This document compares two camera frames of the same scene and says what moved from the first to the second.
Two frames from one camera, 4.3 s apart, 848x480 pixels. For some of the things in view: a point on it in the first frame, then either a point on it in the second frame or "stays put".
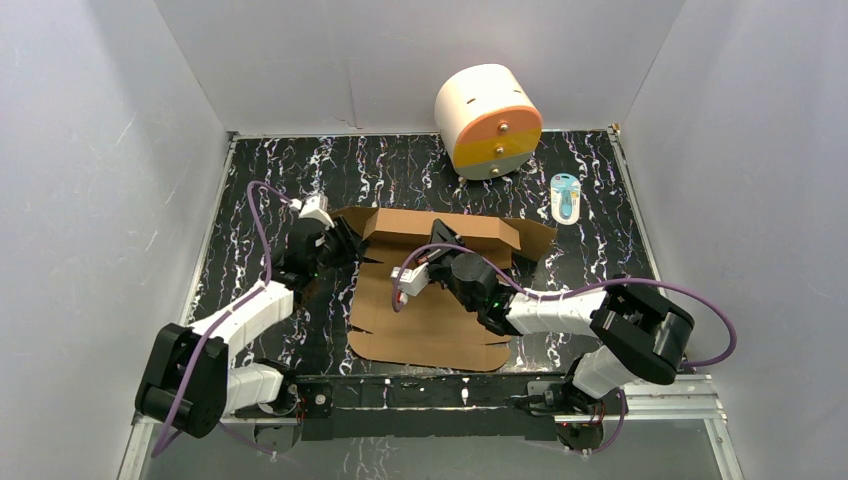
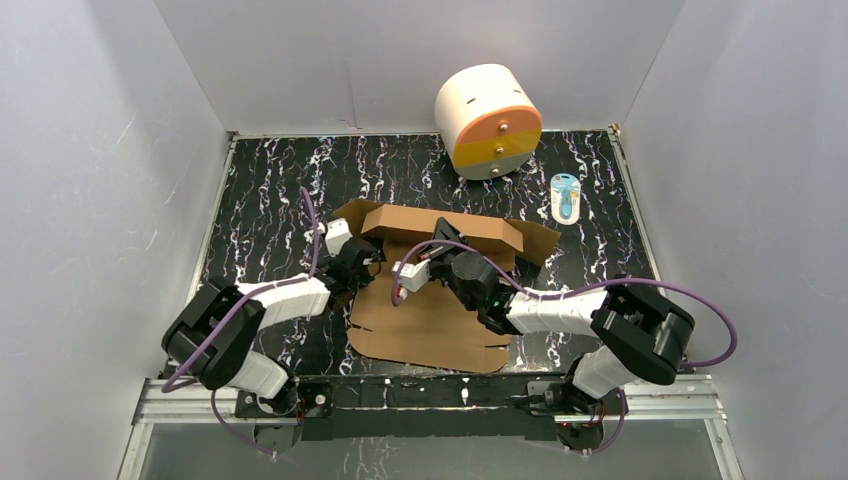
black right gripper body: x=441 y=269 stays put
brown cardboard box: x=433 y=330 stays put
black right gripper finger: x=442 y=234 stays put
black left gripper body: x=337 y=240 to x=365 y=247
